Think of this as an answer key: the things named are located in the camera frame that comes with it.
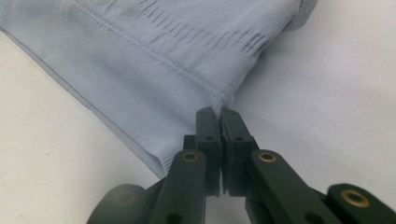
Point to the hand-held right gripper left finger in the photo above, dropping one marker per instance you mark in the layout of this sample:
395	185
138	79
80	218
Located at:
213	149

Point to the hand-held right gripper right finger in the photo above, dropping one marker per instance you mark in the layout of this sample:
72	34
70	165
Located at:
235	155

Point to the light blue knit garment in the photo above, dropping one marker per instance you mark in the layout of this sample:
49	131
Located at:
140	77

